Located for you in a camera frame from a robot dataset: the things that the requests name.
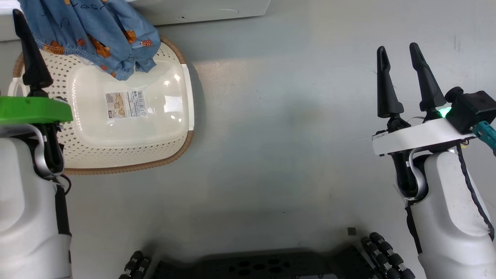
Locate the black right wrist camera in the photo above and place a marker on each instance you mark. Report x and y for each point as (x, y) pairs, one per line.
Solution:
(474, 110)

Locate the white washing machine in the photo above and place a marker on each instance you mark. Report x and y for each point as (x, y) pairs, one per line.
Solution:
(213, 11)

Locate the small black floor marker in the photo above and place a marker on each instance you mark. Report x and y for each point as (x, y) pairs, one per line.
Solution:
(352, 231)

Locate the cream perforated laundry basket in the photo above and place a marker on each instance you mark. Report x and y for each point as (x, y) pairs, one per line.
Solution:
(128, 151)

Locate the blue bear print garment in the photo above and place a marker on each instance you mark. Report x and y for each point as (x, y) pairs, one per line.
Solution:
(97, 27)

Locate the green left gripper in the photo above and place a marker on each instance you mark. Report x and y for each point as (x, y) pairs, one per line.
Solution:
(31, 110)

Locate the black roller omni wheel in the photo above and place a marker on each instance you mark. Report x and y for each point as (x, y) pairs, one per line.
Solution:
(135, 265)
(387, 255)

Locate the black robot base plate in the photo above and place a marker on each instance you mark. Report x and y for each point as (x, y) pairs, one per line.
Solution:
(263, 265)

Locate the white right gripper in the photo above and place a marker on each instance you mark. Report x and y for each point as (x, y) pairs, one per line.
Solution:
(412, 140)

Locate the printed basket label sticker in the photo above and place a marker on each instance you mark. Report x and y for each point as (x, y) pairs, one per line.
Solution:
(126, 104)

